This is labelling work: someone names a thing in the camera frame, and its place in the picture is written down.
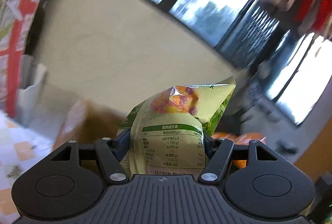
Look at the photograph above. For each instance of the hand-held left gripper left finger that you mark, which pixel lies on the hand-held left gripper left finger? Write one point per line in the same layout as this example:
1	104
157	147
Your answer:
124	143

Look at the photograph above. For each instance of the brown cardboard box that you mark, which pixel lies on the brown cardboard box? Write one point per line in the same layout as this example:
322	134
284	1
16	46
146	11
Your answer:
88	120

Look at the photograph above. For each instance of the white paper bag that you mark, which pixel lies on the white paper bag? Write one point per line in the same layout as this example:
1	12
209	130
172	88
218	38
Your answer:
31	94

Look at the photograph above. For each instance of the orange snack packet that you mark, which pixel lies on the orange snack packet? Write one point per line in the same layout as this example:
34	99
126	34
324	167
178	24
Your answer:
243	141

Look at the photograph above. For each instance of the green yellow snack packet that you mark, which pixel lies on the green yellow snack packet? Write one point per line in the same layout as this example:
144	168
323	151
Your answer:
168	120

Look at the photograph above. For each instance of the red hanging garment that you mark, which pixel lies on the red hanging garment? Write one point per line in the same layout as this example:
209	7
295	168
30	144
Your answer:
315	3

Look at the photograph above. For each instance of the black framed window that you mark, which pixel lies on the black framed window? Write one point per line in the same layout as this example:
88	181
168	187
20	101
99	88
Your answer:
207	6

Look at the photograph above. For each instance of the checked floral tablecloth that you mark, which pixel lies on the checked floral tablecloth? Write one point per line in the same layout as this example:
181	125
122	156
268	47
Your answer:
18	151

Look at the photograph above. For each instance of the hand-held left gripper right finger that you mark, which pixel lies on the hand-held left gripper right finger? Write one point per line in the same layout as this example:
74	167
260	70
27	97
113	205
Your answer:
209	145

